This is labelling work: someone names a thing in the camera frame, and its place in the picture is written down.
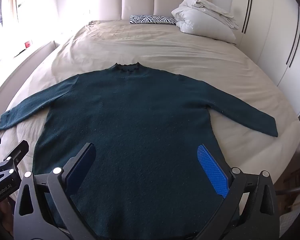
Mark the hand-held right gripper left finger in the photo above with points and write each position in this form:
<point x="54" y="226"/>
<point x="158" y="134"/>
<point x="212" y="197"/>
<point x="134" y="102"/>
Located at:
<point x="82" y="165"/>

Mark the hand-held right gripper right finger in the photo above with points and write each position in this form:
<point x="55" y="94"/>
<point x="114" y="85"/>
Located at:
<point x="212" y="172"/>

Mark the dark green sweater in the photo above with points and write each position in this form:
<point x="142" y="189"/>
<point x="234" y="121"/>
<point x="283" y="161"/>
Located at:
<point x="140" y="117"/>

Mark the white window ledge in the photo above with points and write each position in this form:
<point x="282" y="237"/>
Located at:
<point x="27" y="57"/>

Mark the small red object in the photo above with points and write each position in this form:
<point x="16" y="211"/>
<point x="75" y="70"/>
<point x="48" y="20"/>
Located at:
<point x="28" y="44"/>

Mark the bed with beige sheet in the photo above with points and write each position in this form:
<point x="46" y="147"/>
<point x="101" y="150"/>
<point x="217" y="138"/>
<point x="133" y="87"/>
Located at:
<point x="152" y="47"/>

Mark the white wardrobe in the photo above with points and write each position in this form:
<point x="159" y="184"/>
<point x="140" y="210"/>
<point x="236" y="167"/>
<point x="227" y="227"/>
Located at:
<point x="265" y="30"/>

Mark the white bundled duvet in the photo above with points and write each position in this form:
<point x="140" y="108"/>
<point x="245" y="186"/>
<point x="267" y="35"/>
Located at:
<point x="202" y="20"/>

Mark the zebra print pillow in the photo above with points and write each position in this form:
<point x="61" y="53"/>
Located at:
<point x="152" y="19"/>

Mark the cream padded headboard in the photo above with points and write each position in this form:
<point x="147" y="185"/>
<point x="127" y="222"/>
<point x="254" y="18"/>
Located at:
<point x="137" y="0"/>

